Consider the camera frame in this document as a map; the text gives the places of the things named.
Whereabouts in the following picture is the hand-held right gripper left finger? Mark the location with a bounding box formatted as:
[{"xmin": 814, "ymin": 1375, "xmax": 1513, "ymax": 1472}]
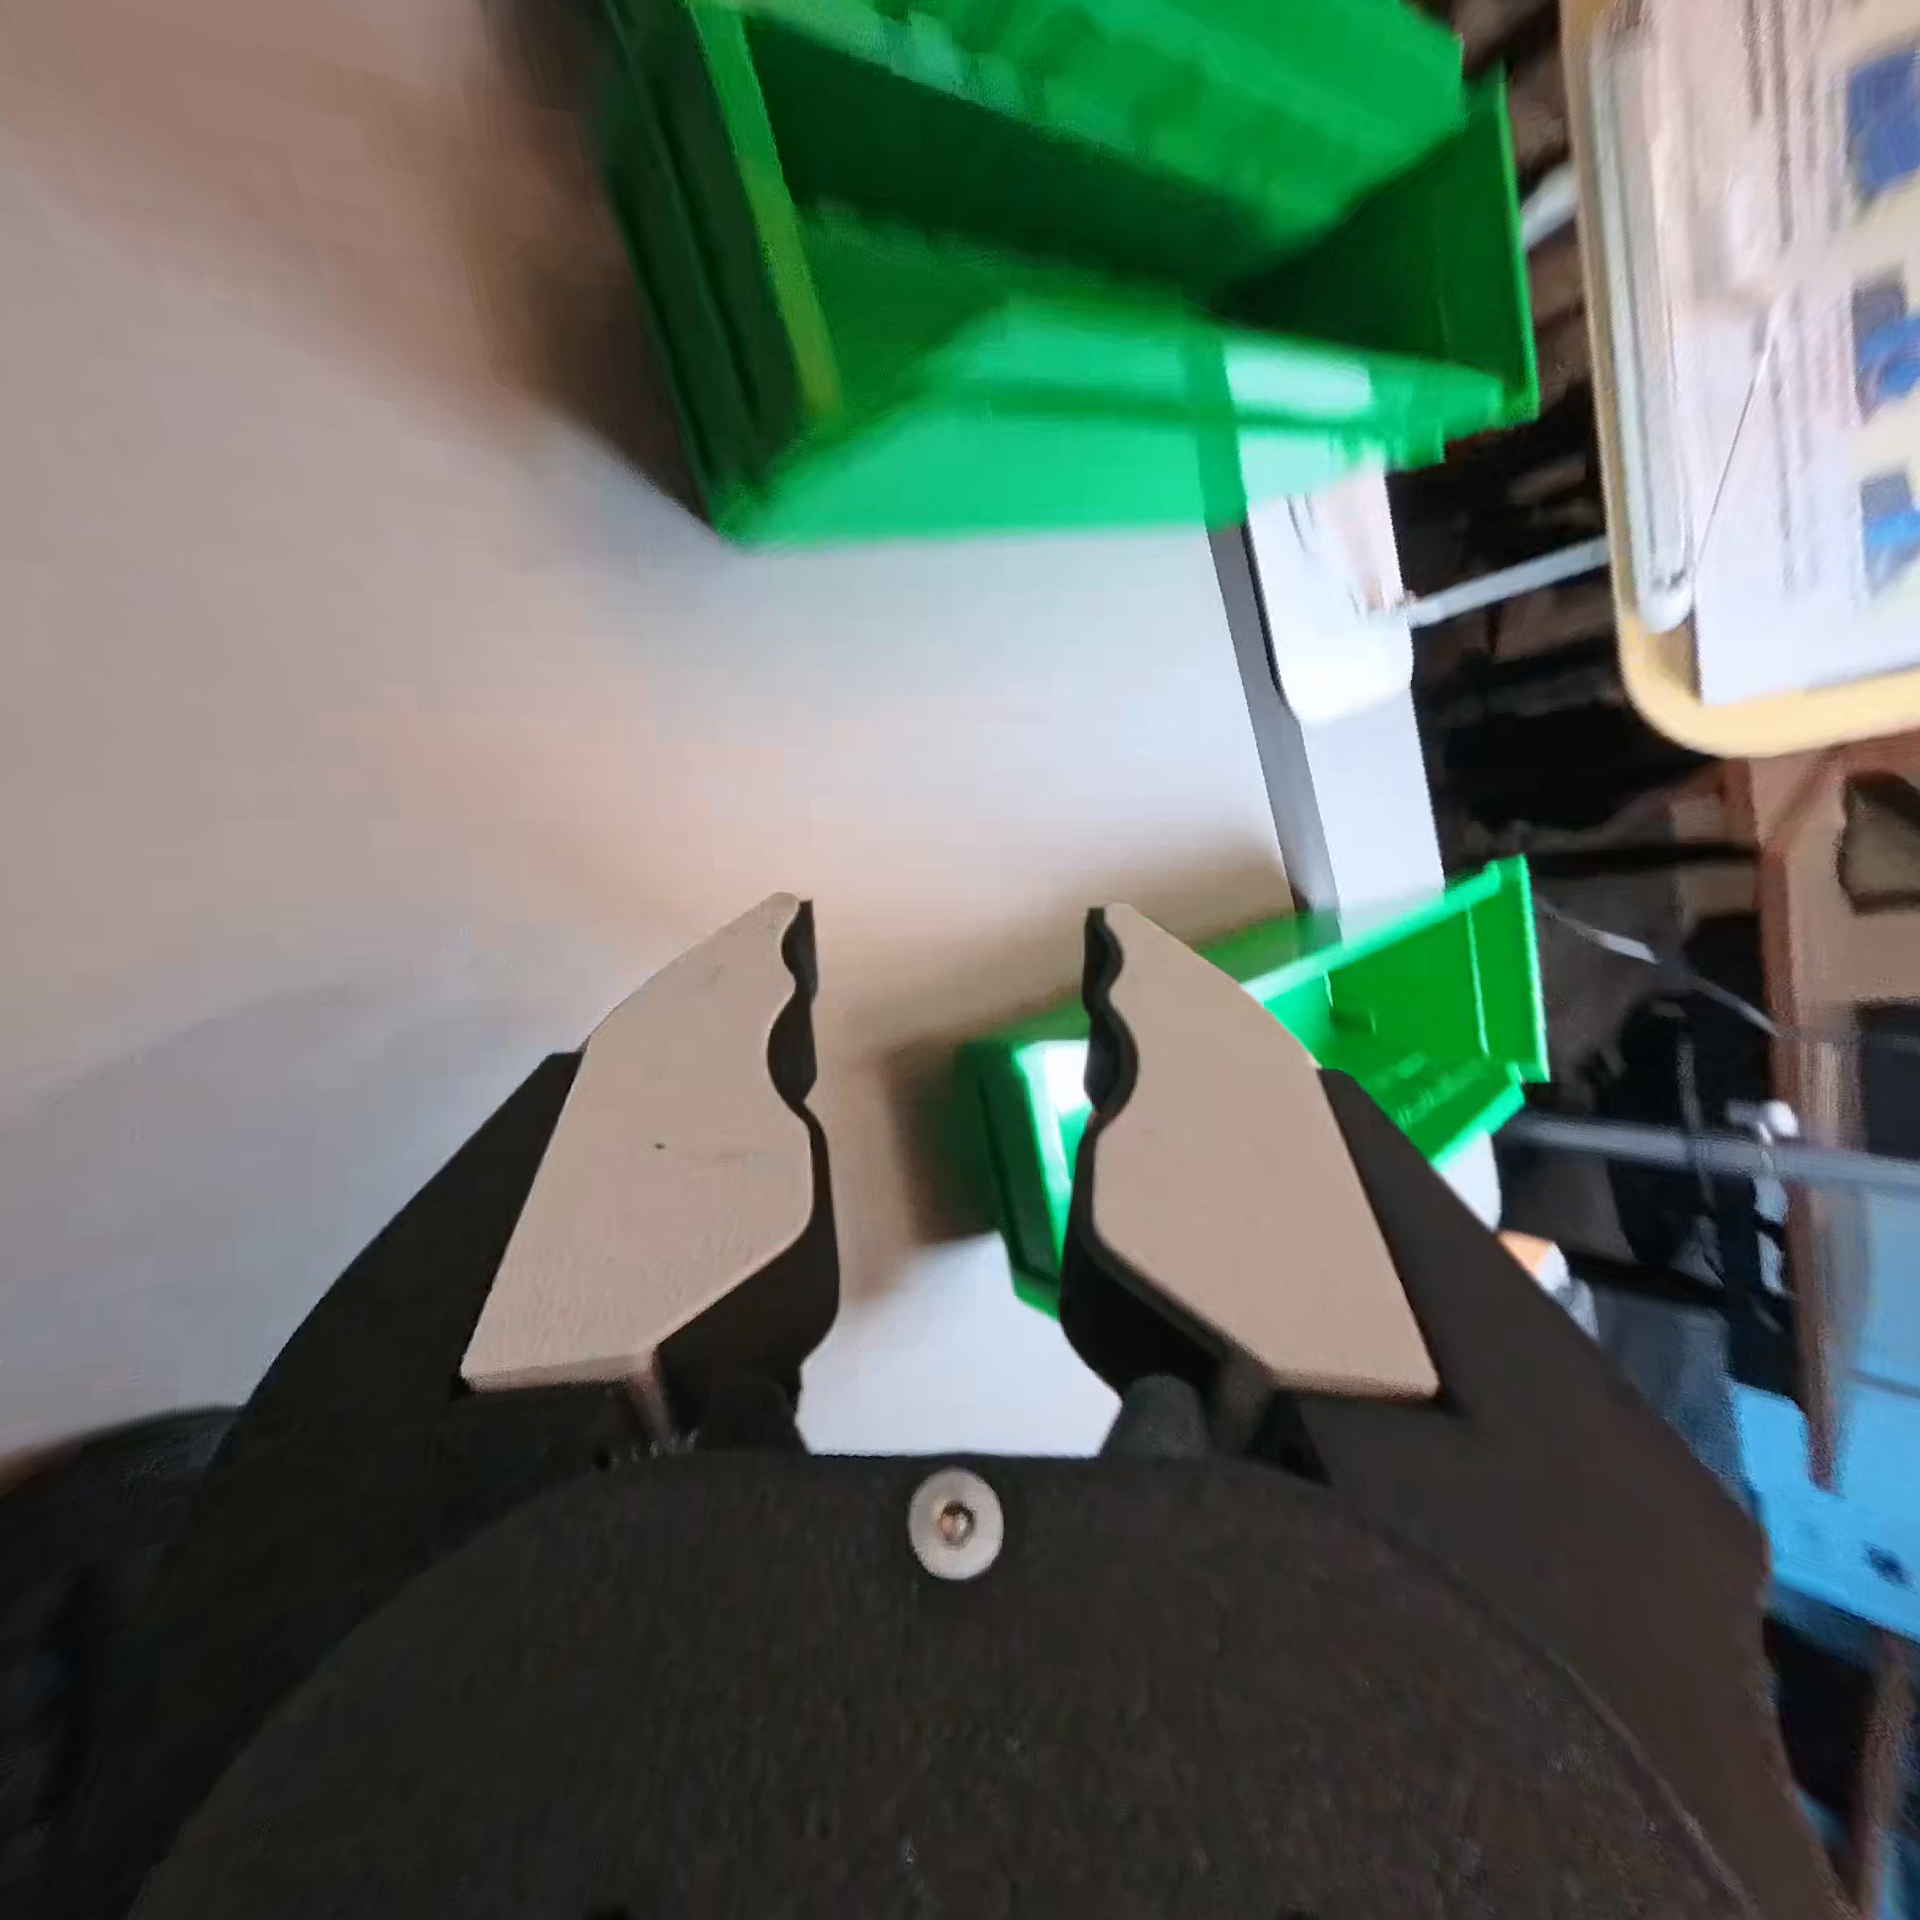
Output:
[{"xmin": 456, "ymin": 891, "xmax": 841, "ymax": 1398}]

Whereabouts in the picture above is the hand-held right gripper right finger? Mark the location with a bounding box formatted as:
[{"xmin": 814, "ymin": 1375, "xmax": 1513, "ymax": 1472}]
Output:
[{"xmin": 1057, "ymin": 902, "xmax": 1446, "ymax": 1404}]

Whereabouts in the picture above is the grey metal bar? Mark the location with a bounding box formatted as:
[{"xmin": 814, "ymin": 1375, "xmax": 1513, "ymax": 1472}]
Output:
[{"xmin": 1499, "ymin": 1109, "xmax": 1920, "ymax": 1194}]

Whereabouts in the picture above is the instruction sheet on clipboard stand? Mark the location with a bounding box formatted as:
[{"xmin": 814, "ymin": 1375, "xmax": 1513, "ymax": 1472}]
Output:
[{"xmin": 1559, "ymin": 0, "xmax": 1920, "ymax": 759}]

